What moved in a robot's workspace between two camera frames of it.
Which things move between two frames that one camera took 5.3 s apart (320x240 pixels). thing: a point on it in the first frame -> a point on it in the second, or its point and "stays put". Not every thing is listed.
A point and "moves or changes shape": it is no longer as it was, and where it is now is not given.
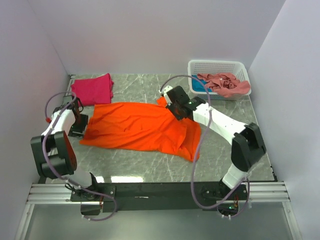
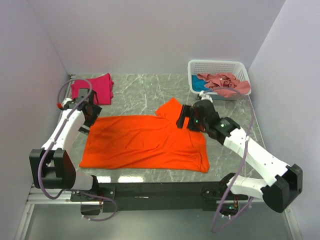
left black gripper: (84, 119) -> (96, 111)
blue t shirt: (197, 86) stays put
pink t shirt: (226, 84) stays put
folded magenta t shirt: (93, 91) stays put
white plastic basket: (197, 66) stays put
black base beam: (158, 196) stays put
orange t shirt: (150, 124) moves or changes shape
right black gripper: (170, 107) -> (187, 111)
